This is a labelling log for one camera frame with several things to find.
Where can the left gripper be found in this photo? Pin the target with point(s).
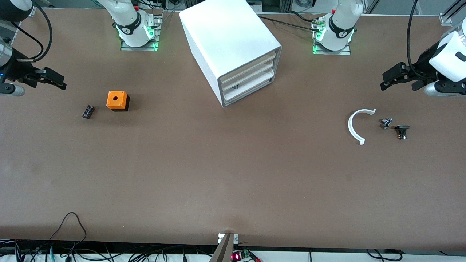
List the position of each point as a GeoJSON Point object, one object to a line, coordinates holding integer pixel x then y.
{"type": "Point", "coordinates": [424, 64]}

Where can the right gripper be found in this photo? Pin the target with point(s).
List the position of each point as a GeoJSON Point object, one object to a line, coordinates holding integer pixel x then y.
{"type": "Point", "coordinates": [15, 70]}

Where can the large white cabinet drawer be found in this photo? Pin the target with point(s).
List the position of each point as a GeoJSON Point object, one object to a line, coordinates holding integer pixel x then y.
{"type": "Point", "coordinates": [247, 69]}

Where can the black push button part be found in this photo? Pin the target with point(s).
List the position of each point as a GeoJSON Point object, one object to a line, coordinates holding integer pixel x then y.
{"type": "Point", "coordinates": [402, 128]}

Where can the orange button box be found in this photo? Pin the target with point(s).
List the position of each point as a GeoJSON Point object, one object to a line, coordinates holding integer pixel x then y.
{"type": "Point", "coordinates": [116, 99]}

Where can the small silver black part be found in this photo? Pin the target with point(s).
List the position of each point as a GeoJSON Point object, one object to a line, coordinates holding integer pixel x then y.
{"type": "Point", "coordinates": [386, 123]}

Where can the small black terminal block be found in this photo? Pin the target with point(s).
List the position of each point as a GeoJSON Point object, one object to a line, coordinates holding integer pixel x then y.
{"type": "Point", "coordinates": [88, 111]}

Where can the white curved plastic arc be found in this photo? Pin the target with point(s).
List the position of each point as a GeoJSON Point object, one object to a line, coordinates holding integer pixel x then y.
{"type": "Point", "coordinates": [350, 126]}

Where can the circuit board with red light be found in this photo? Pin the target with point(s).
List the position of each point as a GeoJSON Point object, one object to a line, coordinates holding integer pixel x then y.
{"type": "Point", "coordinates": [236, 256]}

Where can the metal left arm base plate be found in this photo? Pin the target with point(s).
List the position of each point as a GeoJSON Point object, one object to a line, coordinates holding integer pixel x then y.
{"type": "Point", "coordinates": [333, 52]}

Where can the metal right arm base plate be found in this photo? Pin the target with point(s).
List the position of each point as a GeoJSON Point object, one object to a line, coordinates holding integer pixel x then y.
{"type": "Point", "coordinates": [140, 48]}

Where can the white metal bracket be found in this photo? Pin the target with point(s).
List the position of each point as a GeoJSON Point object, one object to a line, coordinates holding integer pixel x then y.
{"type": "Point", "coordinates": [220, 238]}

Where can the tan wooden post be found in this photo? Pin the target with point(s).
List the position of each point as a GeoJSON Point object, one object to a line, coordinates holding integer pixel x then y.
{"type": "Point", "coordinates": [224, 251]}

